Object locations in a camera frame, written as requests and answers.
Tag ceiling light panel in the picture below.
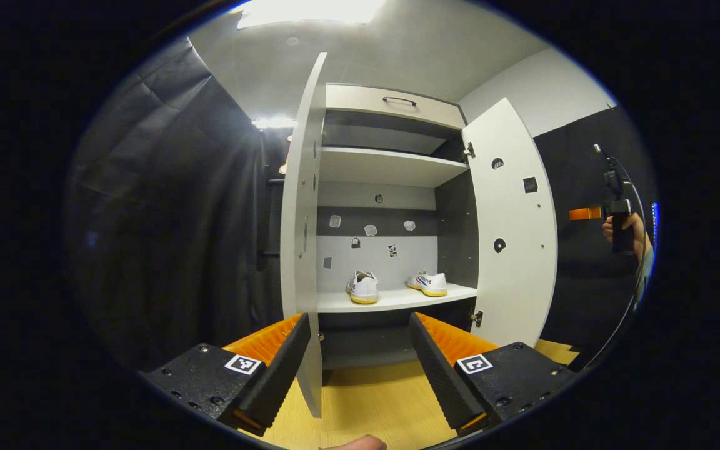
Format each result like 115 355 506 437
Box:
238 0 386 29

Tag light grey cabinet drawer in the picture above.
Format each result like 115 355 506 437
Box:
326 84 467 130

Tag white canvas shoe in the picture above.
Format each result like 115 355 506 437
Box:
407 270 448 298
346 270 380 305

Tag black backdrop cloth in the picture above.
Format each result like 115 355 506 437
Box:
66 37 658 376

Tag light grey cabinet door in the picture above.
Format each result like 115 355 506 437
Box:
462 97 559 348
280 52 328 418

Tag white cabinet shelf board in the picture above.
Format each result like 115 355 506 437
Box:
317 282 478 314
321 146 469 188

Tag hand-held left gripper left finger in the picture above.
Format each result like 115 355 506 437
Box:
138 311 311 437

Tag grey shoe cabinet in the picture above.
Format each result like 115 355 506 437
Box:
316 83 479 369

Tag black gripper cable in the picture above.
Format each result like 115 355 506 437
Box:
582 159 651 371

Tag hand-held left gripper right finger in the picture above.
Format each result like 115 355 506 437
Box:
407 312 579 438

